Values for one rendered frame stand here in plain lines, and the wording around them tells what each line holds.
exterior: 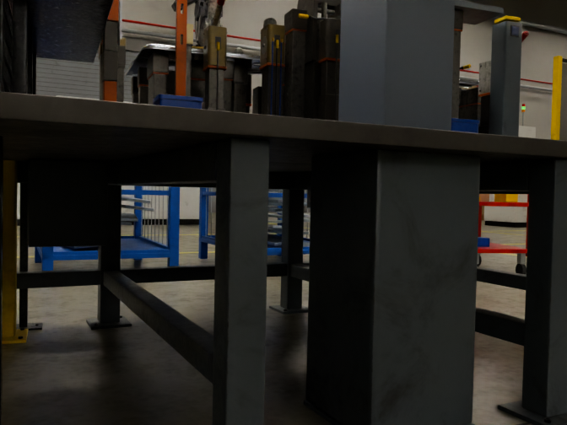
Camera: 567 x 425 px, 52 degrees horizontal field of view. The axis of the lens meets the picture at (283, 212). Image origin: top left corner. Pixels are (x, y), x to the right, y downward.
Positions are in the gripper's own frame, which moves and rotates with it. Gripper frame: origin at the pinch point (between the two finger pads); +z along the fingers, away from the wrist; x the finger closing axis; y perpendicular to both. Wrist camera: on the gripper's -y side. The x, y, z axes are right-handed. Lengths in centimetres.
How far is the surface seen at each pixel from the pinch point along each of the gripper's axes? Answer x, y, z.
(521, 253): 129, 266, 89
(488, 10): -45, 82, -9
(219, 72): -24.0, 1.0, 14.3
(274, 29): -28.0, 16.7, 0.4
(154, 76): -10.6, -16.1, 14.6
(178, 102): -54, -17, 29
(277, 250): 172, 96, 89
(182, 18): -21.2, -9.9, -1.3
